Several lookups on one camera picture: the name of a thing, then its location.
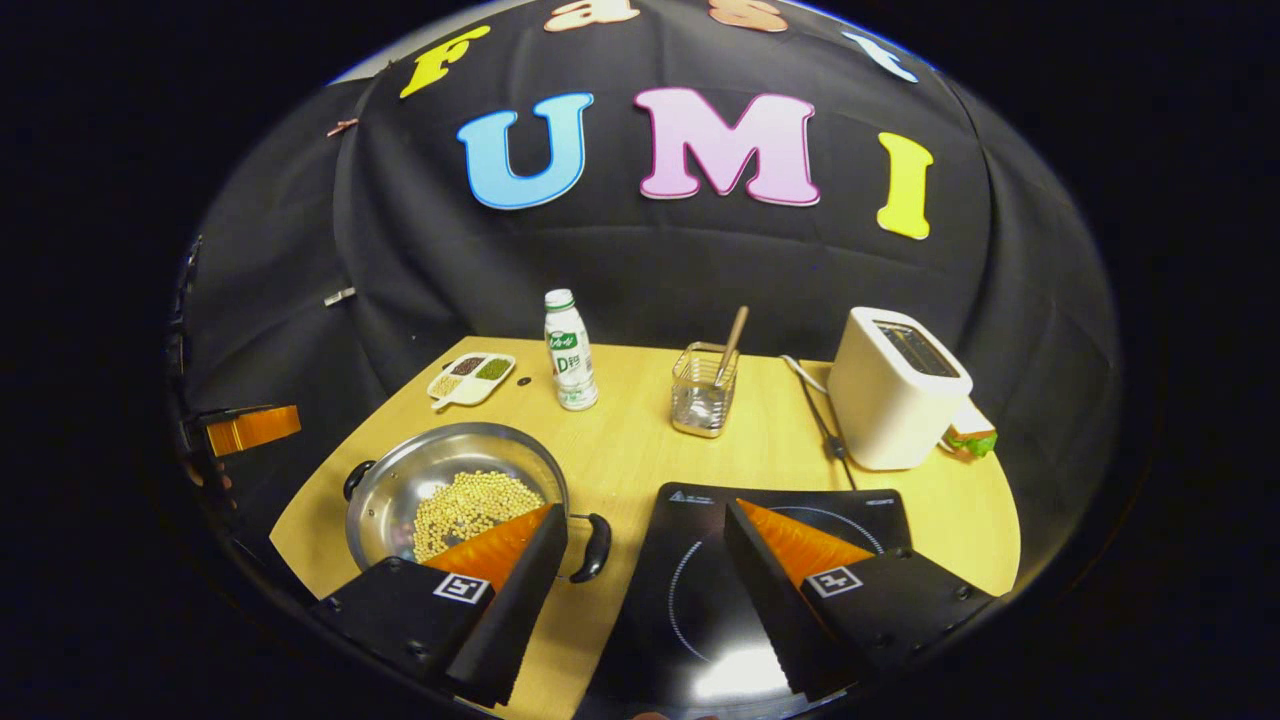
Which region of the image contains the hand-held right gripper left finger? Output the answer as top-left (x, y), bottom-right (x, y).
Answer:
top-left (310, 503), bottom-right (569, 706)

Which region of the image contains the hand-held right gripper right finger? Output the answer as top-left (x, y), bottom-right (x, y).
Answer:
top-left (724, 498), bottom-right (1001, 701)

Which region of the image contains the black induction cooktop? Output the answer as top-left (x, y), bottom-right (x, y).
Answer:
top-left (585, 482), bottom-right (913, 719)

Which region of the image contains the steel pot with black handles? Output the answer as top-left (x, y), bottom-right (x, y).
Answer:
top-left (343, 421), bottom-right (613, 586)

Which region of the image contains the pile of soybeans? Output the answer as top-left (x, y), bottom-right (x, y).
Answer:
top-left (412, 470), bottom-right (546, 563)

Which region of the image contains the white divided dish of beans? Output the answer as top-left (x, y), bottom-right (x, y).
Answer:
top-left (427, 352), bottom-right (517, 411)

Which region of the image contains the white toaster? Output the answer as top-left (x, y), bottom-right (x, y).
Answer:
top-left (827, 306), bottom-right (974, 471)

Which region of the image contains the sandwich with lettuce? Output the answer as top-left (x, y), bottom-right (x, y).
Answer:
top-left (940, 400), bottom-right (999, 459)

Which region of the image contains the white drink bottle green label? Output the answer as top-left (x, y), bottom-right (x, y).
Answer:
top-left (543, 289), bottom-right (599, 412)

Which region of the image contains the wooden stick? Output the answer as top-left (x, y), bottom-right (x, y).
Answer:
top-left (715, 305), bottom-right (750, 389)

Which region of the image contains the black backdrop cloth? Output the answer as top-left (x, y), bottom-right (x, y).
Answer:
top-left (168, 0), bottom-right (1121, 601)

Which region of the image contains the black toaster cable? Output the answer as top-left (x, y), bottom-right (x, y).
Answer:
top-left (780, 354), bottom-right (859, 491)

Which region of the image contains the wire mesh basket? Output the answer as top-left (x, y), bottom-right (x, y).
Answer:
top-left (671, 342), bottom-right (741, 439)

